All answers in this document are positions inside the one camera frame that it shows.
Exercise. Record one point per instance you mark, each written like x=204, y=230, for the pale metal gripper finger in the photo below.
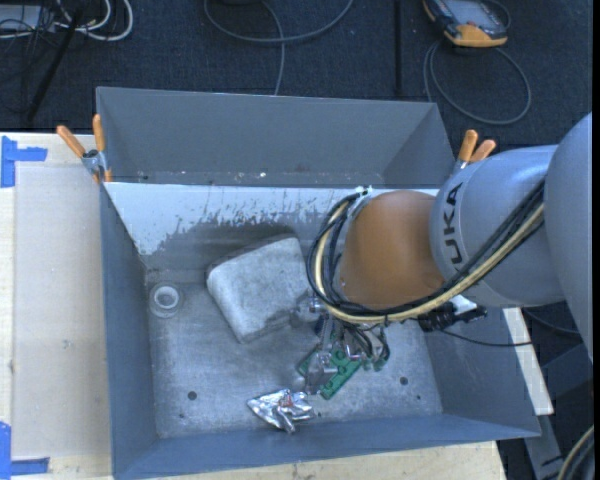
x=315, y=375
x=331, y=375

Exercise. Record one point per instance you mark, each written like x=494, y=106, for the dark green flat block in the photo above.
x=341, y=379

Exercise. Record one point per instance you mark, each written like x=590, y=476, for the crumpled silver foil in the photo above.
x=277, y=408

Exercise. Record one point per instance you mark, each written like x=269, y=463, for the grey-white sponge block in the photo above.
x=260, y=288

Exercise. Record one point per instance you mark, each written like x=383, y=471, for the clear glass cup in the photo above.
x=156, y=308

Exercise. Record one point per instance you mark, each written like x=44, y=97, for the grey metal bin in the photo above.
x=260, y=138

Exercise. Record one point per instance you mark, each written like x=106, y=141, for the pale wood flat board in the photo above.
x=55, y=293

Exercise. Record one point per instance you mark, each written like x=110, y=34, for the black cylinder on white bracket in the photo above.
x=442, y=318

